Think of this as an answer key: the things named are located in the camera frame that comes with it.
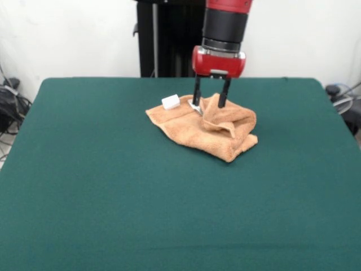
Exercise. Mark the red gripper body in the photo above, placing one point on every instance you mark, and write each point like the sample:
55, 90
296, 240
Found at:
220, 66

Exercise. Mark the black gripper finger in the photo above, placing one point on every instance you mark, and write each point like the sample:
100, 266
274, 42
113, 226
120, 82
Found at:
224, 94
197, 90

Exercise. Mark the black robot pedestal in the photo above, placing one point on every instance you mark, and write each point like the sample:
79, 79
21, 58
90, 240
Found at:
169, 42

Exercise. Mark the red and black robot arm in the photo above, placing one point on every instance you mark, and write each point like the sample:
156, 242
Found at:
225, 25

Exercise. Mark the tan terry towel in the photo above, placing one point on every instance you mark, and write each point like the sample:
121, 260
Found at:
191, 135

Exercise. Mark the dark green tablecloth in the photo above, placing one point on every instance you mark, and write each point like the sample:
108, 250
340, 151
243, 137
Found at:
112, 197

